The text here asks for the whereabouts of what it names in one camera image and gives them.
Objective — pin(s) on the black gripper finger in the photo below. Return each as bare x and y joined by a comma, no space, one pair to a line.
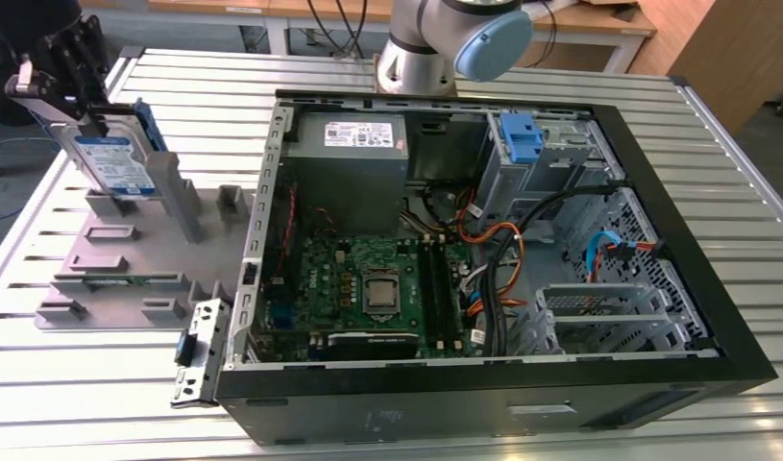
81,62

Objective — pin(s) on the hard disk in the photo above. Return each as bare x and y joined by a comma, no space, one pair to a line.
115,163

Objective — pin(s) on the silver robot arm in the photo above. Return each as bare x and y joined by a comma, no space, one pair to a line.
417,67

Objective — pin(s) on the metal disk bay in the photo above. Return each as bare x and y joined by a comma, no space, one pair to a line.
590,288

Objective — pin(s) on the grey parts rack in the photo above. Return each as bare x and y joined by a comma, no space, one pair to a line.
161,249

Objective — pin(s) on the green RAM stick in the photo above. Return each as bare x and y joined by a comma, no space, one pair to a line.
119,279

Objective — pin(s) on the grey power supply unit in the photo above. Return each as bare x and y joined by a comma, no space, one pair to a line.
346,187

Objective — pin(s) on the green motherboard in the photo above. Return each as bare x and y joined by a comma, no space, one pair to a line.
327,269

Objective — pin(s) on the silver CPU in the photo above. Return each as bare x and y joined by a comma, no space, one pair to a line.
382,294

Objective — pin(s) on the CPU socket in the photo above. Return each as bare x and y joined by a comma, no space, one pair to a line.
382,314

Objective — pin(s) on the blue plastic drive latch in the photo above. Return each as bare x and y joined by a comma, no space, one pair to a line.
522,139

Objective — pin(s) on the black RAM slot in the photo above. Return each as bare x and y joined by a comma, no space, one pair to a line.
434,293
450,293

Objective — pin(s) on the black graphics card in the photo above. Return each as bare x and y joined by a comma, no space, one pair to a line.
372,346

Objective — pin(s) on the grey metal drive cage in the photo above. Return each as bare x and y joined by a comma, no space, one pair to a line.
558,187

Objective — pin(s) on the black PC case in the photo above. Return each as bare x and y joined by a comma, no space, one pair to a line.
430,408

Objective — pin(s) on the brown wooden cabinet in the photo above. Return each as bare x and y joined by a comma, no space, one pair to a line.
737,57

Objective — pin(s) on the wooden desk white frame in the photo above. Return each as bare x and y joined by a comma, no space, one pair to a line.
602,21
173,7

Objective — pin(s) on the metal slot bracket blue latch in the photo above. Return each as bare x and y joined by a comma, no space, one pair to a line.
206,346

